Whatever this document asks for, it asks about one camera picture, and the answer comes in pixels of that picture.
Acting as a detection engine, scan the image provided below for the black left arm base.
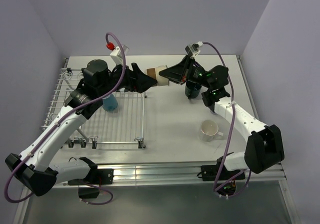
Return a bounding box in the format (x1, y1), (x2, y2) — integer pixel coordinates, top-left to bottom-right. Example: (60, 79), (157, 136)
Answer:
(67, 168), (114, 200)

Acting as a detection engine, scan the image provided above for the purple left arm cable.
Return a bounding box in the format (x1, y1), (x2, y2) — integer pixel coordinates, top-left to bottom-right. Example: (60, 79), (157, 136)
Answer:
(3, 32), (126, 206)

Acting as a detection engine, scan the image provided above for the blue floral mug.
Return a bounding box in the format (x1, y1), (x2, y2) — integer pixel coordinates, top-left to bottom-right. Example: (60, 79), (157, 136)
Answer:
(102, 94), (118, 112)

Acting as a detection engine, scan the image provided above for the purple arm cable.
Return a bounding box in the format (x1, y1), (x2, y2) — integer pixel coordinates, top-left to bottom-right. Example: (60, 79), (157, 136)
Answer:
(203, 41), (252, 197)
(3, 32), (126, 206)

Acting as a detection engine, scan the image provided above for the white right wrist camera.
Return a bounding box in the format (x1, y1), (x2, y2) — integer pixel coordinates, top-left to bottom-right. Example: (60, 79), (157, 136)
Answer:
(185, 41), (204, 58)

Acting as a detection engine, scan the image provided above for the white ceramic mug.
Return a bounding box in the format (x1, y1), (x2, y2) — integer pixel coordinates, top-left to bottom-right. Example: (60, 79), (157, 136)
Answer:
(198, 120), (224, 142)

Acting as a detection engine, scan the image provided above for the cream tumbler with brown band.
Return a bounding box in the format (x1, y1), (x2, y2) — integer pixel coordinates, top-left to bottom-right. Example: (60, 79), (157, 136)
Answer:
(144, 65), (170, 87)

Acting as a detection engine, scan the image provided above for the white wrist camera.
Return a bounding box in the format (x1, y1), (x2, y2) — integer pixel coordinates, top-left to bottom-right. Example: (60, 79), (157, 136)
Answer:
(185, 41), (204, 58)
(106, 42), (123, 65)

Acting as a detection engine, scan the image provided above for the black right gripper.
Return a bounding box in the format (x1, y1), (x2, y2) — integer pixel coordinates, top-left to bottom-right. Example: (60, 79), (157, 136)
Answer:
(158, 55), (212, 90)

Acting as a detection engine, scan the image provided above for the white wire dish rack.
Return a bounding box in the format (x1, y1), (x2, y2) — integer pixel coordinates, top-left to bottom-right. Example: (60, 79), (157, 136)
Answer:
(41, 68), (147, 150)

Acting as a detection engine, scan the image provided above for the dark green mug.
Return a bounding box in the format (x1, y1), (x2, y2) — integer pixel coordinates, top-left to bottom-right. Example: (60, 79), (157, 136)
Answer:
(184, 81), (202, 99)

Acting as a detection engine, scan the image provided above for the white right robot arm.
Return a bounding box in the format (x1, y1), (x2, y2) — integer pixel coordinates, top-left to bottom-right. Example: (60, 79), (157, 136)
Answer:
(159, 55), (285, 179)

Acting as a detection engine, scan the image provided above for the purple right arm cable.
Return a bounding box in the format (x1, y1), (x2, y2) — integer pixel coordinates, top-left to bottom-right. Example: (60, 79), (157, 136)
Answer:
(203, 41), (252, 197)

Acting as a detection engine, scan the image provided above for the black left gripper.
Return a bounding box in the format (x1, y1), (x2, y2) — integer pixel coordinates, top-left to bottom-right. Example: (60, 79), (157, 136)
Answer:
(97, 60), (158, 97)

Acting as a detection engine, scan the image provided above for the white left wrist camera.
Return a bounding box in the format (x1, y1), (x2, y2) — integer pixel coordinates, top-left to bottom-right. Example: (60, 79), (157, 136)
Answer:
(106, 42), (123, 65)

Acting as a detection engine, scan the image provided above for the aluminium rail frame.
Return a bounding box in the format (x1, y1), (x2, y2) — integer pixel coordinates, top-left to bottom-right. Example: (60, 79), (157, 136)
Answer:
(12, 55), (303, 224)

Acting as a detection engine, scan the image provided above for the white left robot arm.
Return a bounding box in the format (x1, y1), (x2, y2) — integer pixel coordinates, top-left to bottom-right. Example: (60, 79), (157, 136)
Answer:
(5, 59), (157, 197)

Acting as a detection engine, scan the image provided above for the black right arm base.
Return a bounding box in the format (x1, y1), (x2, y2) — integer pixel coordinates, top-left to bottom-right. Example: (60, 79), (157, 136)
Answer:
(197, 165), (245, 196)

